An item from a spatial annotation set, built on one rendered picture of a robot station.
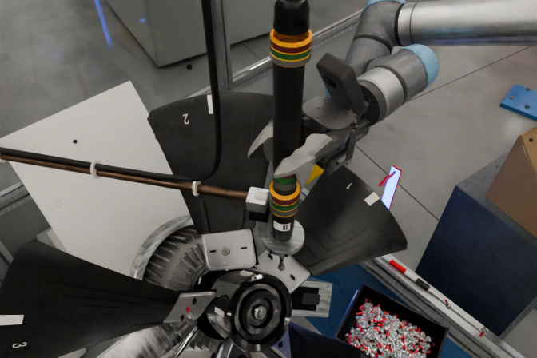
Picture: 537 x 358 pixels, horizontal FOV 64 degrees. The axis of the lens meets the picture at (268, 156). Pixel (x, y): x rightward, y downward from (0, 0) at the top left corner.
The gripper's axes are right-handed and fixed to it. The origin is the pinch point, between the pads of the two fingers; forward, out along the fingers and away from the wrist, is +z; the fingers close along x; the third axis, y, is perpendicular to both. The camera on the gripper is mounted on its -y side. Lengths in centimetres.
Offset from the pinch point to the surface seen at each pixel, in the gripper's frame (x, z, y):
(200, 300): 2.1, 12.4, 24.4
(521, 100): 26, -264, 146
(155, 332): 8.2, 19.3, 35.8
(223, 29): 71, -47, 28
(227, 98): 18.9, -8.2, 5.8
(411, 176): 38, -150, 149
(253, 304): -3.6, 6.6, 25.3
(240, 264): 2.5, 4.0, 24.1
